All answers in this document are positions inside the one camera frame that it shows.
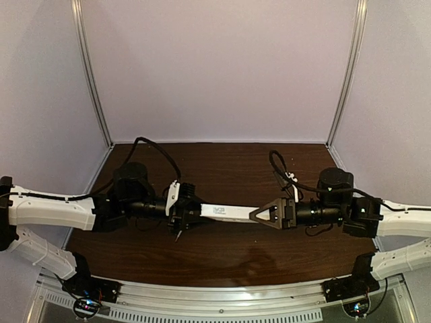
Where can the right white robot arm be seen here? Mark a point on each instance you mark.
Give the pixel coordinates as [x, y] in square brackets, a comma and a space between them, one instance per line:
[360, 215]

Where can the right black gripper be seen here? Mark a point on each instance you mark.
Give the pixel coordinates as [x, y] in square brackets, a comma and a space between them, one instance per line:
[289, 212]

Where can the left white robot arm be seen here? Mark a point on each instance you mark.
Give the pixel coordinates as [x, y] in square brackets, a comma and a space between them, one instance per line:
[130, 195]

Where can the white remote control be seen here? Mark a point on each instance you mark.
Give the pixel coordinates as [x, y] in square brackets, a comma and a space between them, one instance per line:
[227, 213]

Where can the right aluminium frame post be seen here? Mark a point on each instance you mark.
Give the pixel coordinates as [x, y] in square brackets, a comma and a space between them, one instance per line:
[352, 60]

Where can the small metal screwdriver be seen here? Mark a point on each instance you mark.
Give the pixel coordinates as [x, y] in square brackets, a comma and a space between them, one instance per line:
[178, 236]

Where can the aluminium frame post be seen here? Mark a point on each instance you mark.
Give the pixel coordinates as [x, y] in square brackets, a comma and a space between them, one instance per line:
[78, 18]
[352, 60]

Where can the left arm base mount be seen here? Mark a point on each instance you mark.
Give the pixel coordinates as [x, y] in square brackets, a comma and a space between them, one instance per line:
[92, 295]

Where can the left aluminium frame post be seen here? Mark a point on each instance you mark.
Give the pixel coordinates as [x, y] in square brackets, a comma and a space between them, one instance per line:
[78, 18]

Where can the front aluminium rail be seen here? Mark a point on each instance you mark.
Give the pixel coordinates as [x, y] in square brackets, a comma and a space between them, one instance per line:
[298, 302]

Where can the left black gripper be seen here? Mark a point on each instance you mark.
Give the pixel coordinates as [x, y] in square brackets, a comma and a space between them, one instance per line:
[187, 210]

